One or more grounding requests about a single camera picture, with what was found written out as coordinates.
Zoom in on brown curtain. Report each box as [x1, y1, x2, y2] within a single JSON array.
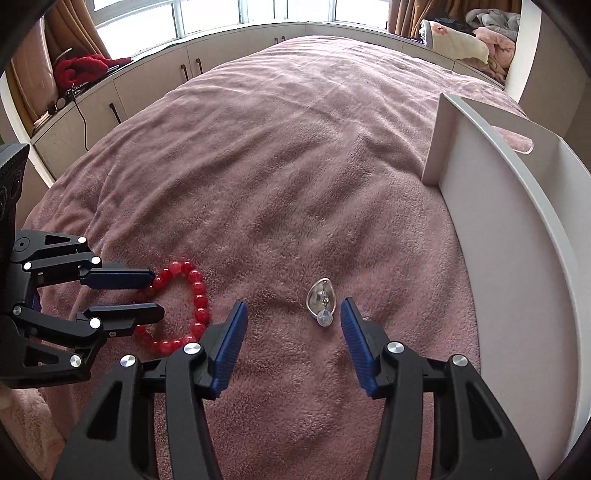
[[388, 0, 522, 36], [44, 0, 107, 64]]

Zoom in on white window seat cabinet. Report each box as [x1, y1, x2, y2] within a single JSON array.
[[28, 21, 507, 186]]

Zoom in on red cloth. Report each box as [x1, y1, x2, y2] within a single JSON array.
[[53, 54, 133, 86]]

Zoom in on small silver crystal charm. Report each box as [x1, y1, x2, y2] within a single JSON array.
[[305, 277, 336, 329]]

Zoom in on pink fluffy clothing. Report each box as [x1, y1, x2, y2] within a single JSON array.
[[475, 27, 516, 79]]

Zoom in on bay window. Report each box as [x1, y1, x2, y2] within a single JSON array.
[[90, 0, 393, 51]]

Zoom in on white storage box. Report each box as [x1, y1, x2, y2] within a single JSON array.
[[421, 92, 591, 462]]

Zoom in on black cable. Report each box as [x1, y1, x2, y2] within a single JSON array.
[[74, 99, 89, 151]]

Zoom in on grey blanket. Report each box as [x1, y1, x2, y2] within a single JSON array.
[[465, 8, 520, 33]]

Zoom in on dark clothes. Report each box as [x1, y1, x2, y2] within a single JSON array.
[[431, 16, 467, 33]]

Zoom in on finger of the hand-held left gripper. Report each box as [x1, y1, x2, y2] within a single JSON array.
[[13, 302, 165, 366], [12, 233, 156, 291]]

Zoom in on red bead bracelet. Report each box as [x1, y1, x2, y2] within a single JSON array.
[[135, 261, 213, 357]]

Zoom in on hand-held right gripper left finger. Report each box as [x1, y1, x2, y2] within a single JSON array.
[[51, 300, 249, 480]]

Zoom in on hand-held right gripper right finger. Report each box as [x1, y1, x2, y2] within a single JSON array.
[[340, 298, 539, 480]]

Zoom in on fluffy light pink blanket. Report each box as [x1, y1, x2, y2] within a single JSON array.
[[0, 388, 65, 468]]

